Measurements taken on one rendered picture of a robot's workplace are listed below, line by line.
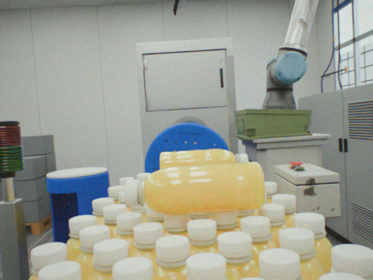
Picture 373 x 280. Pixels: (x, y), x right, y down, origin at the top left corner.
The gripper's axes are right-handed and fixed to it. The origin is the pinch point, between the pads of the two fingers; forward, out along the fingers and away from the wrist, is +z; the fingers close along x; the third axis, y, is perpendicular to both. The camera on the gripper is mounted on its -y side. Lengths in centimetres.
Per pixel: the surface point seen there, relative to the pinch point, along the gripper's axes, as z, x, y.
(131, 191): 63, -85, 8
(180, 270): 69, -96, 16
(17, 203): 74, -64, -15
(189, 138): 50, -25, 17
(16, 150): 64, -65, -18
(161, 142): 54, -24, 9
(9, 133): 60, -66, -19
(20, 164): 66, -64, -16
